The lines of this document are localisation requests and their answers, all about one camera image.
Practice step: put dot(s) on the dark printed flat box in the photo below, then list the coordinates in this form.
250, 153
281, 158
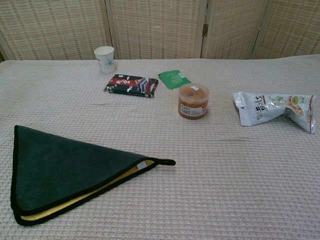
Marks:
131, 86

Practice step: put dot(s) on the yellow cloth with black trim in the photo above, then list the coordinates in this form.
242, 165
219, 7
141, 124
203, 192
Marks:
62, 170

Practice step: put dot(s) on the green sachet packet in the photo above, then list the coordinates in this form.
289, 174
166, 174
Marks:
173, 78

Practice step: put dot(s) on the clear plastic jar brown contents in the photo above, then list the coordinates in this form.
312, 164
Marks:
193, 103

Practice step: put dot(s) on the woven bamboo folding screen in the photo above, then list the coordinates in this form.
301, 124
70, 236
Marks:
155, 27

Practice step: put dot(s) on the beige woven tablecloth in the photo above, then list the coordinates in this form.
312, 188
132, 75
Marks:
212, 175

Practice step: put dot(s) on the silver green snack bag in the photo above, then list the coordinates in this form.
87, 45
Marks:
262, 108

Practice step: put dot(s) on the white paper cup blue flower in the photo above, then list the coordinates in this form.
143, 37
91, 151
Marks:
105, 60

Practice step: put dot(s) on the brass screen hinge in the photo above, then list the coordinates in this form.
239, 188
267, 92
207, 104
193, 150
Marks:
205, 30

